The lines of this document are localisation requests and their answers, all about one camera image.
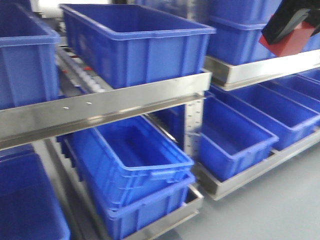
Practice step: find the stacked blue crate lower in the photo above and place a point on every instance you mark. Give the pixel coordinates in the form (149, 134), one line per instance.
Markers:
(134, 174)

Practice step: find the white roller track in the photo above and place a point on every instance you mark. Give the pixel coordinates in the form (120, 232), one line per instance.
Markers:
(78, 72)

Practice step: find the red cube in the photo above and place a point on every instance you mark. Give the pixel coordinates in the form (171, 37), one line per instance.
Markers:
(297, 41)

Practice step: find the steel shelf front rail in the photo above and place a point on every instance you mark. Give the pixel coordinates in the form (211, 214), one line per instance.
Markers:
(29, 123)

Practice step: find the large blue target crate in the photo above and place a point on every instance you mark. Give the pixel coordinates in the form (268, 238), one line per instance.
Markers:
(129, 45)

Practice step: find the black gripper finger view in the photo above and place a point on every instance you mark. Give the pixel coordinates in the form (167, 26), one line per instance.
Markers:
(283, 22)

